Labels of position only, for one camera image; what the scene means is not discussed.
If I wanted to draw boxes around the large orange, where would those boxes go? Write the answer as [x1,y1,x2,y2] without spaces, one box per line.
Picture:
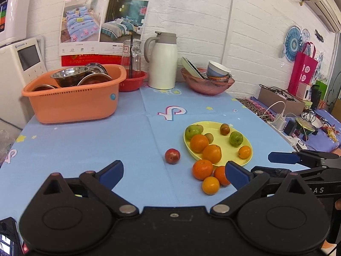
[213,166,230,186]

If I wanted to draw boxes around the brown kiwi front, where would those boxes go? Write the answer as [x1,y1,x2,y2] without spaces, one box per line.
[205,133,214,143]

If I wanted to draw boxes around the brown kiwi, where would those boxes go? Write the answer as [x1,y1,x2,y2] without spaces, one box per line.
[205,133,214,143]
[196,124,204,133]

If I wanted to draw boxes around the white power strip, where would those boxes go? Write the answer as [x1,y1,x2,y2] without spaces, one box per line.
[266,121,308,151]

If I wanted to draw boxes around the small orange right on plate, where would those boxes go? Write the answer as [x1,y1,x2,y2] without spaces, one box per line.
[238,146,252,160]

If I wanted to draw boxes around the yellow plastic plate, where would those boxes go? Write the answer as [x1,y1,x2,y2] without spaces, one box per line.
[193,121,253,166]

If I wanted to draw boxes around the yellow orange on table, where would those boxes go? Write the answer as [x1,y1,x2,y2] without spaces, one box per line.
[201,176,220,195]

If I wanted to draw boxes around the orange front on plate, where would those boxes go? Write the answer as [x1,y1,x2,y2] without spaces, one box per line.
[202,144,222,164]

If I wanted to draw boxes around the green apple right on plate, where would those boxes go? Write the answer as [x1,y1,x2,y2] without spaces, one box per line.
[229,131,243,147]

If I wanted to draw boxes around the green apple on plate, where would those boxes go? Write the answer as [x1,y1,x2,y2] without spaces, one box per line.
[229,131,243,147]
[185,124,201,140]

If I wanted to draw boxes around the orange on table rear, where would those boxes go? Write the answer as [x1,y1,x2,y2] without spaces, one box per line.
[192,160,213,180]

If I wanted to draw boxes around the cardboard box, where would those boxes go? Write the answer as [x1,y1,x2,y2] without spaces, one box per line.
[257,88,305,116]

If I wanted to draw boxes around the small dark red fruit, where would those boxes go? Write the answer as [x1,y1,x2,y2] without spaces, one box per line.
[220,123,231,136]

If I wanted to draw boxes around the orange rear on plate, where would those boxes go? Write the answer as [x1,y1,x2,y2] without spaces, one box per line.
[190,134,209,153]

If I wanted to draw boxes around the red apple on table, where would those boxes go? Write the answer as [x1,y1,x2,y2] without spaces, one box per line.
[164,148,181,165]

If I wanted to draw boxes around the green apple left on plate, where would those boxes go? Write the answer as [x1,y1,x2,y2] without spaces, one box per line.
[185,124,201,140]

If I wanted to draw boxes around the orange plastic basin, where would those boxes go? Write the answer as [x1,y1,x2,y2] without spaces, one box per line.
[21,64,127,124]

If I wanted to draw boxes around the red gift bag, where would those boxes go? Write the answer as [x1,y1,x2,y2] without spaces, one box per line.
[287,42,318,95]

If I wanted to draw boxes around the pink glass bowl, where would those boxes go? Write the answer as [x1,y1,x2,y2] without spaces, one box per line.
[180,68,235,96]

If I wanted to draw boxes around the red plastic basket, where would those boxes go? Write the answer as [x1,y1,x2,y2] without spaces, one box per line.
[119,71,148,92]

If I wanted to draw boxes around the steel bowl in basin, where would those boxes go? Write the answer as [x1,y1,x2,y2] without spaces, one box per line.
[50,67,92,87]

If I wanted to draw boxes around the blue paper fan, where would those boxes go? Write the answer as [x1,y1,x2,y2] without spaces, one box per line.
[279,25,303,62]

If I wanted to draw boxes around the white blue ceramic bowl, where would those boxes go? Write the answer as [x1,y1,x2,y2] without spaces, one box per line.
[207,61,231,77]

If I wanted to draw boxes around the clear glass bottles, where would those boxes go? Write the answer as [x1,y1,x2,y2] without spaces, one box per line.
[121,39,141,79]

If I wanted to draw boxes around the white dish in bowl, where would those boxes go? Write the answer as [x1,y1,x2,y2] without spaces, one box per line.
[181,57,205,79]

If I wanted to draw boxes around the white thermos jug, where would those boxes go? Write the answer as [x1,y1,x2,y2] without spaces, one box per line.
[144,31,178,90]

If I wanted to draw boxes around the white appliance with screen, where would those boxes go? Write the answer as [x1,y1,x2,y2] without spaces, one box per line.
[1,37,47,128]

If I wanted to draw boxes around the air conditioner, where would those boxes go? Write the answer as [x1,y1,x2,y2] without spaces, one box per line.
[305,0,340,33]

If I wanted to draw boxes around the white water purifier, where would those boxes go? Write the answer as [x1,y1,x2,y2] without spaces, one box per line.
[1,0,30,46]

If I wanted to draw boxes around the bedding wall poster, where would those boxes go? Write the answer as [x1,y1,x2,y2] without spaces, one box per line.
[59,0,149,67]

